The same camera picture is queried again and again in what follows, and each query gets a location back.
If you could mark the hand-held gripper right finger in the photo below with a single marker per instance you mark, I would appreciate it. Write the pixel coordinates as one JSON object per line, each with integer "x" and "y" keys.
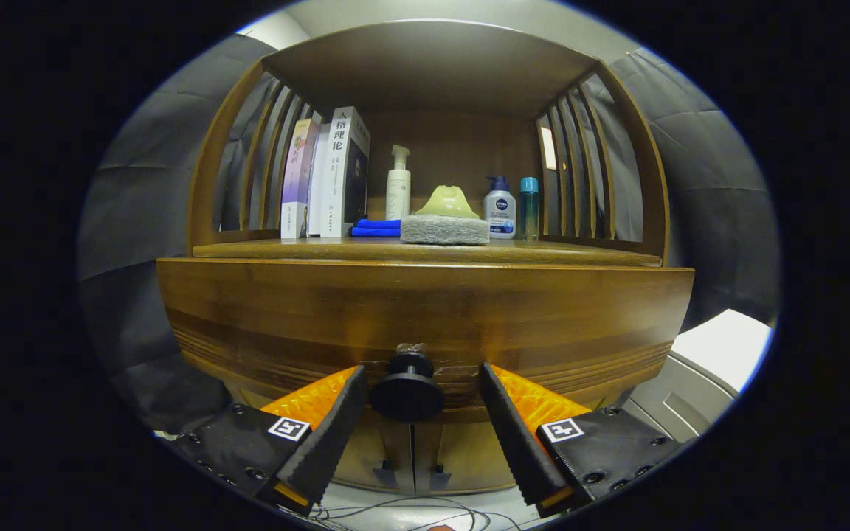
{"x": 517, "y": 442}

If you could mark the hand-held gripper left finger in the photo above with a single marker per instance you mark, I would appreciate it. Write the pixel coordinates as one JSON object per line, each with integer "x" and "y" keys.
{"x": 333, "y": 435}

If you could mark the black round drawer knob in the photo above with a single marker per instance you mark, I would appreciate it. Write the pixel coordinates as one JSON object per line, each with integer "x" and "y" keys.
{"x": 406, "y": 391}

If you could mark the wooden drawer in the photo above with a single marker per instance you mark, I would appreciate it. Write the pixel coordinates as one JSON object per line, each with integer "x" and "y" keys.
{"x": 469, "y": 310}

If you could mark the green scrub brush grey pad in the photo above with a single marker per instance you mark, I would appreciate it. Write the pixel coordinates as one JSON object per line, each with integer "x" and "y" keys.
{"x": 443, "y": 230}

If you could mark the wooden cabinet door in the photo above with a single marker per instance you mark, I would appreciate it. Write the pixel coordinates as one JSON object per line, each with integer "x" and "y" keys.
{"x": 377, "y": 457}
{"x": 469, "y": 457}

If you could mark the wooden countertop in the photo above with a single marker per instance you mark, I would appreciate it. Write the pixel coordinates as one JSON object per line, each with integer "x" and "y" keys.
{"x": 543, "y": 252}

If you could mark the wooden cabinet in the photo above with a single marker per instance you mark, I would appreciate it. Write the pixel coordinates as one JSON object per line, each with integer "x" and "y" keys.
{"x": 432, "y": 66}

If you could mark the blue folded cloth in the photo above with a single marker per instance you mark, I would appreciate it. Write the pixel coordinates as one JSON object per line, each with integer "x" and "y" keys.
{"x": 377, "y": 227}

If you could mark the white bottle with blue pump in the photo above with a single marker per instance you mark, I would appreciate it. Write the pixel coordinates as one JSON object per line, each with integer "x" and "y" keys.
{"x": 500, "y": 214}

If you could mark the teal bottle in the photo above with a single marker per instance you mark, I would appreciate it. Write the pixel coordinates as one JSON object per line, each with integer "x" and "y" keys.
{"x": 529, "y": 210}

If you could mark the thin white book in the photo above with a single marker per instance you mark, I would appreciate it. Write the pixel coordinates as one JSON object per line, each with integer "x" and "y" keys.
{"x": 319, "y": 192}

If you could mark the purple book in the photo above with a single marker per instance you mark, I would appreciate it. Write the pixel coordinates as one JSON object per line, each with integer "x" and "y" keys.
{"x": 298, "y": 184}

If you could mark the thick white portrait book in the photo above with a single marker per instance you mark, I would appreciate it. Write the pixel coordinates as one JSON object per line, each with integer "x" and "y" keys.
{"x": 336, "y": 177}

